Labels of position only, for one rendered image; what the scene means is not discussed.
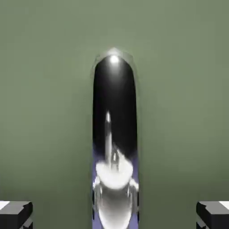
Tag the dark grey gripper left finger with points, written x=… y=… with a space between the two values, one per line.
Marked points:
x=14 y=216

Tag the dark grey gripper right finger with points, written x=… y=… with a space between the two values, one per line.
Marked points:
x=212 y=217

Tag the green cabinet door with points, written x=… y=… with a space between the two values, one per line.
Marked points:
x=44 y=107

